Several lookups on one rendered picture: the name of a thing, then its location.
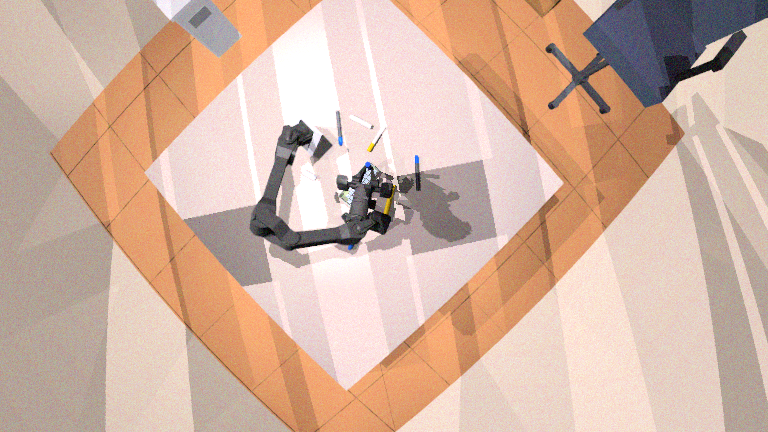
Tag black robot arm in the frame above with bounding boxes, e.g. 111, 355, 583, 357
250, 120, 391, 251

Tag grey keyboard with white letter keys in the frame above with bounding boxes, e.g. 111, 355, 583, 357
338, 163, 380, 206

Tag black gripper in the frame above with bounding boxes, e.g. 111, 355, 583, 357
336, 165, 393, 206

